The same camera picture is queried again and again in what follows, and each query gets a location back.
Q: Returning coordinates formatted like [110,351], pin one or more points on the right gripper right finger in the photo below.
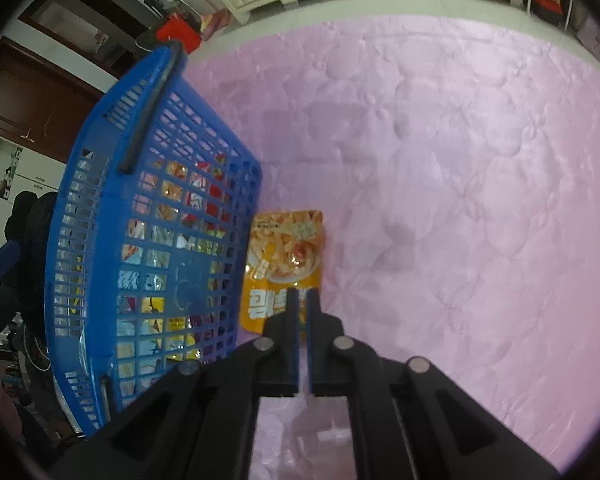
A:
[408,419]

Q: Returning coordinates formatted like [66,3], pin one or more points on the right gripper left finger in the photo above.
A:
[198,421]

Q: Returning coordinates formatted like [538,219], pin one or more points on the yellow noodle snack bag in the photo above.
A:
[285,251]

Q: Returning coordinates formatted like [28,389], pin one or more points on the blue plastic basket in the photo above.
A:
[148,241]

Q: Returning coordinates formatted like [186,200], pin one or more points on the pink quilted mat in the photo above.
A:
[457,165]

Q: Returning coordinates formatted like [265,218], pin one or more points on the red shopping bag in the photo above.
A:
[176,28]

